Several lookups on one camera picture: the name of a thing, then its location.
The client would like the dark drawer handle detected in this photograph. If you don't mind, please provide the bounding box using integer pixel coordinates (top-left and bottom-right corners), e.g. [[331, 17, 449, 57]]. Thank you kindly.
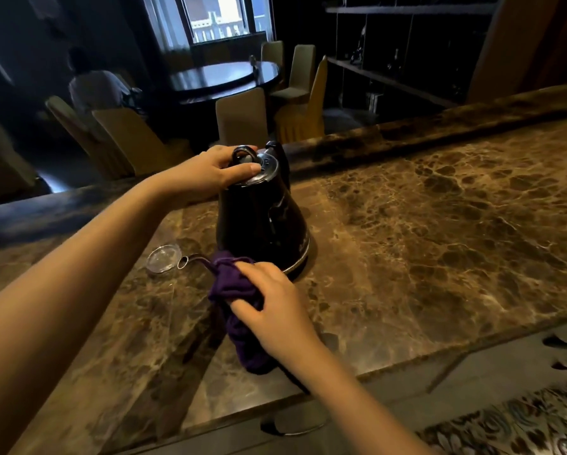
[[260, 418, 330, 437]]

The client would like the black gooseneck electric kettle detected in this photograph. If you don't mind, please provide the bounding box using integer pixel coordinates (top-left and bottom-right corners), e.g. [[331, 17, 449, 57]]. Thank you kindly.
[[177, 140, 311, 282]]

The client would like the person's left forearm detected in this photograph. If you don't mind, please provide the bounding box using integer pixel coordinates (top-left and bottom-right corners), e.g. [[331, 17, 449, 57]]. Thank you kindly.
[[0, 176, 182, 455]]

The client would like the person's left hand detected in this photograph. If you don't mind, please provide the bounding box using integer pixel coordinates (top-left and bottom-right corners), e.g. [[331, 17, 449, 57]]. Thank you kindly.
[[154, 144, 262, 207]]

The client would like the person's right hand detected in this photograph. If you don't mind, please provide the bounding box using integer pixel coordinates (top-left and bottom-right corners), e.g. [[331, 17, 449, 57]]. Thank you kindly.
[[228, 261, 323, 361]]

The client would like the round dark dining table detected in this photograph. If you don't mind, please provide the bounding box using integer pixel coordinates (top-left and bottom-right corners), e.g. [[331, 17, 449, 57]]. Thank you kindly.
[[170, 60, 282, 106]]

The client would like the round clear glass lid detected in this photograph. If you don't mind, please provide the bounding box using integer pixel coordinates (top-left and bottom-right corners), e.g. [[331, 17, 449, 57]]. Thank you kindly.
[[145, 244, 184, 275]]

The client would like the purple cloth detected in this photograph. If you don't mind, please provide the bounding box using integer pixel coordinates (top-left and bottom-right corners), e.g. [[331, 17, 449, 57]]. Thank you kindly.
[[208, 251, 280, 376]]

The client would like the person's right forearm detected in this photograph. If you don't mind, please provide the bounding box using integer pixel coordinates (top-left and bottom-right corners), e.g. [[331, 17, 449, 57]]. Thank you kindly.
[[290, 340, 438, 455]]

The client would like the window with dark frame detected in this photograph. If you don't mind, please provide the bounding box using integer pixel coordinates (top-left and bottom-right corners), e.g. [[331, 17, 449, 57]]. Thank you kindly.
[[173, 0, 275, 47]]

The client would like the sheer white curtain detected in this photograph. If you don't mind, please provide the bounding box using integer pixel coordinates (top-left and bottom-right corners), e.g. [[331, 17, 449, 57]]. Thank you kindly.
[[141, 0, 190, 52]]

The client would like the dark wall shelf unit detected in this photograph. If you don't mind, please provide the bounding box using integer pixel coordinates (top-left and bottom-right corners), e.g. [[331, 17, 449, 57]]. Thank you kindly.
[[325, 0, 499, 110]]

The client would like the green-grey upholstered chair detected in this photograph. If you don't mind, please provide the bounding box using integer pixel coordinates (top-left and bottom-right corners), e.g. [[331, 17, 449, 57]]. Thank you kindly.
[[269, 44, 317, 105], [261, 40, 284, 68]]

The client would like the yellow covered chair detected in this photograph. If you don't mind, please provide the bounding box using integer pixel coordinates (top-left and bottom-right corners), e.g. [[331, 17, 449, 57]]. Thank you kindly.
[[274, 55, 329, 143]]

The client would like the beige covered chair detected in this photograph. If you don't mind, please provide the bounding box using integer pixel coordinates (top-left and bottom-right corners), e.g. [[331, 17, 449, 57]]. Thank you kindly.
[[45, 95, 133, 179], [0, 103, 40, 202], [215, 87, 269, 148], [92, 107, 192, 177]]

